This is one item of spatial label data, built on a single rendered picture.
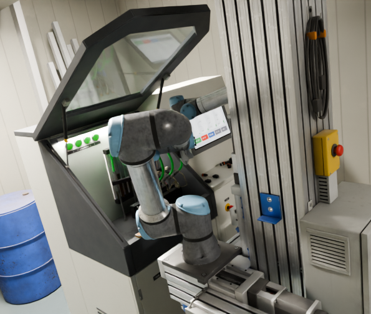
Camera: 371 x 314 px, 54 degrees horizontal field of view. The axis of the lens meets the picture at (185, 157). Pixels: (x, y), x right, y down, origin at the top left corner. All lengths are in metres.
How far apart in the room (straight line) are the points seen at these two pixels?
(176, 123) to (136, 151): 0.14
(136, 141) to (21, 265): 2.44
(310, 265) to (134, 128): 0.70
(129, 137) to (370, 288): 0.81
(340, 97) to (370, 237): 2.13
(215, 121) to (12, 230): 1.79
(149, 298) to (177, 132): 1.16
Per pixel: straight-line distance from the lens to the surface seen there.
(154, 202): 1.25
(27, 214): 3.22
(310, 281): 1.32
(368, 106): 3.12
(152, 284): 2.00
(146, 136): 1.03
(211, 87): 2.70
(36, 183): 2.36
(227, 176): 2.34
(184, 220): 1.33
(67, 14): 4.34
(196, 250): 1.38
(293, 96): 1.13
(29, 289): 3.46
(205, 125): 2.55
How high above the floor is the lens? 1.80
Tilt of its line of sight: 17 degrees down
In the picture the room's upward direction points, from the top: 10 degrees counter-clockwise
